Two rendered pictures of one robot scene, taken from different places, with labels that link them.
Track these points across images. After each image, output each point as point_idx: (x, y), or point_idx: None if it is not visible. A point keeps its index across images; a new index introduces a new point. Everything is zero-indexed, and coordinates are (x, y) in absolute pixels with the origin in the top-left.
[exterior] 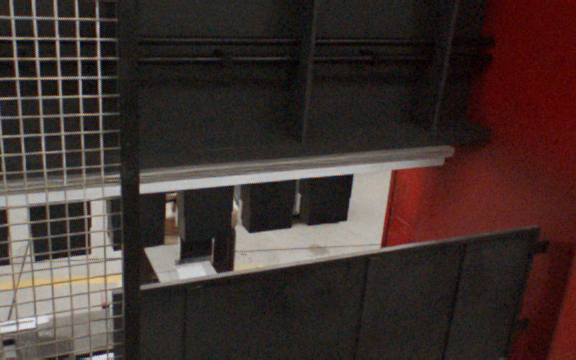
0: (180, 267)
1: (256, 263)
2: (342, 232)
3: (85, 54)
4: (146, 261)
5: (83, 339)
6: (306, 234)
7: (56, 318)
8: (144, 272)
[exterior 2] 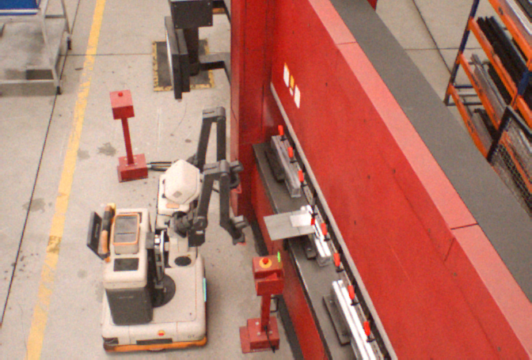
0: (294, 224)
1: (42, 251)
2: (9, 182)
3: None
4: (150, 286)
5: (328, 277)
6: (2, 207)
7: (309, 290)
8: (150, 293)
